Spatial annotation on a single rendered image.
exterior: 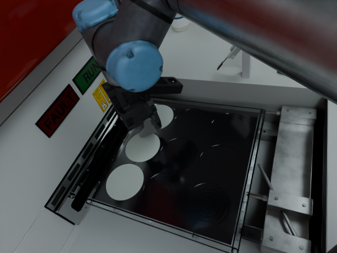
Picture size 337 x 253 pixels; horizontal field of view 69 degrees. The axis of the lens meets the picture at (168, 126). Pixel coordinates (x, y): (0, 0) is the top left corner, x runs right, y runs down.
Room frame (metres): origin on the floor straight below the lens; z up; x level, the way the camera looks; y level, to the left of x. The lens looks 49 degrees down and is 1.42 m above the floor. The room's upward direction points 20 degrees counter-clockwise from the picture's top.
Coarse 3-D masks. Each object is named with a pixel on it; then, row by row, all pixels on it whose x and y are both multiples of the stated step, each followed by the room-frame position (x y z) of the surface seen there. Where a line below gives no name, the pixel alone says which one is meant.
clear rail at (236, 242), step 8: (264, 112) 0.39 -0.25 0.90; (256, 136) 0.33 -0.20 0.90; (256, 144) 0.31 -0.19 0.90; (256, 152) 0.29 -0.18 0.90; (248, 168) 0.26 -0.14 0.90; (248, 176) 0.24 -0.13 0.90; (248, 184) 0.22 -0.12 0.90; (248, 192) 0.20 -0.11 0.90; (248, 200) 0.19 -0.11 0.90; (240, 208) 0.18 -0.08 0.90; (240, 216) 0.16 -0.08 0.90; (240, 224) 0.15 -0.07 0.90; (240, 232) 0.13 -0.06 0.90; (240, 240) 0.12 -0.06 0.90
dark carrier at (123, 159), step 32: (192, 128) 0.42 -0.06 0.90; (224, 128) 0.39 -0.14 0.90; (128, 160) 0.39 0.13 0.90; (160, 160) 0.36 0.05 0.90; (192, 160) 0.33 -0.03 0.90; (224, 160) 0.30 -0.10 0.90; (96, 192) 0.33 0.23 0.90; (160, 192) 0.27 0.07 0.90; (192, 192) 0.25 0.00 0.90; (224, 192) 0.22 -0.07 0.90; (192, 224) 0.18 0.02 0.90; (224, 224) 0.16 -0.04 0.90
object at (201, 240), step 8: (88, 200) 0.32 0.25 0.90; (104, 208) 0.28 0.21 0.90; (112, 208) 0.28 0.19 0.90; (128, 216) 0.24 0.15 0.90; (136, 216) 0.24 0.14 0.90; (152, 224) 0.21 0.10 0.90; (160, 224) 0.20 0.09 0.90; (168, 232) 0.18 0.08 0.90; (176, 232) 0.17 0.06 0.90; (184, 232) 0.17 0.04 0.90; (192, 240) 0.15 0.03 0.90; (200, 240) 0.14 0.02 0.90; (208, 240) 0.14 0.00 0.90; (216, 248) 0.12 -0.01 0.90; (224, 248) 0.12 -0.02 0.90; (232, 248) 0.11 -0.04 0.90
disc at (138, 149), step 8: (136, 136) 0.47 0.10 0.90; (152, 136) 0.45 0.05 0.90; (128, 144) 0.45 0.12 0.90; (136, 144) 0.44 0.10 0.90; (144, 144) 0.43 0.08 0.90; (152, 144) 0.42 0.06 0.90; (128, 152) 0.42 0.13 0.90; (136, 152) 0.41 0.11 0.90; (144, 152) 0.40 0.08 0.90; (152, 152) 0.39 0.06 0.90; (136, 160) 0.39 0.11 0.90; (144, 160) 0.38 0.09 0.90
